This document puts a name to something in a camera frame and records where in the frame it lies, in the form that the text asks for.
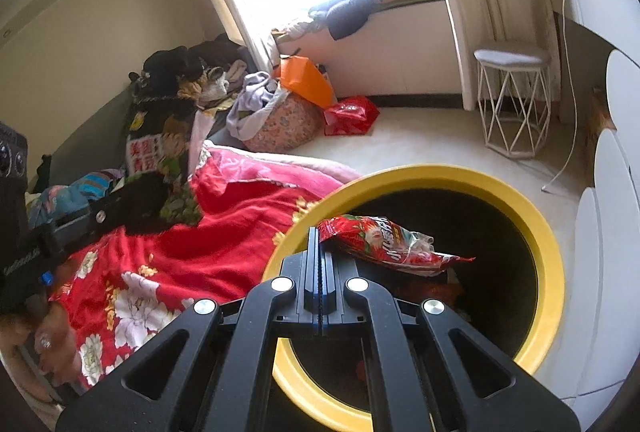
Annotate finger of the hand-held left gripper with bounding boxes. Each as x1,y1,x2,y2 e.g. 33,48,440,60
47,174,172,259

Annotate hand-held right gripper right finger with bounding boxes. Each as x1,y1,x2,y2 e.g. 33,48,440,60
320,237,581,432

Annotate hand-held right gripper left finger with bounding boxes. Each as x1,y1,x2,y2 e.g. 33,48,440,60
55,227,321,432

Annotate green black snack bag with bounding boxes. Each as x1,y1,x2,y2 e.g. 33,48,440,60
125,112,202,229

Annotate red snack packet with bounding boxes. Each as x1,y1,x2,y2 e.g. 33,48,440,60
317,214,477,276

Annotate yellow rimmed black trash bin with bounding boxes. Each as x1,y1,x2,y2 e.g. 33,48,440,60
260,165,567,432

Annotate person's left hand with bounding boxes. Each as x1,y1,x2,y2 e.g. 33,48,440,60
0,297,85,389

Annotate blue floral garment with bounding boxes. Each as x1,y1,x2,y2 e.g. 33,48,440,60
27,168,127,229

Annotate grey headboard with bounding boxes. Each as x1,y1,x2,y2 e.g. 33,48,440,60
30,82,147,194

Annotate red floral blanket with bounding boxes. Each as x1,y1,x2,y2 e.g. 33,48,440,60
47,144,362,389

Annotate pile of clothes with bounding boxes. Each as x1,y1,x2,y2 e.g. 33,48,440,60
127,34,262,134

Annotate lavender grey garment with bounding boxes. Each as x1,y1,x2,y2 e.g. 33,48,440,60
226,72,282,144

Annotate floral fabric bundle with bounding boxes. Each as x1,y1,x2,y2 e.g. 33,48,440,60
244,94,324,154

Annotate orange bag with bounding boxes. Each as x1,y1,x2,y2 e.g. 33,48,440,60
277,55,336,109

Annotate red plastic bag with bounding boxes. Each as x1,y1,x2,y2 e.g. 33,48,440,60
323,95,382,137

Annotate light crumpled clothes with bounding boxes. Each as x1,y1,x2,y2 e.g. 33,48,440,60
272,7,332,44

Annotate dark jacket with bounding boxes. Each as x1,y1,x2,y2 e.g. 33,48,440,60
325,0,382,41

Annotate white dressing table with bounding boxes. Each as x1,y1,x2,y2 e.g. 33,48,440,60
547,0,640,404

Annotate white window seat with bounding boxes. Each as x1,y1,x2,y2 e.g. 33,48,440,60
272,0,474,111

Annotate white wire stool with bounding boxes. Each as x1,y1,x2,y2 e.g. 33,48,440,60
473,47,553,161

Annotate white cable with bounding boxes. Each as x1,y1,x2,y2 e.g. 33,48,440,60
541,0,582,194

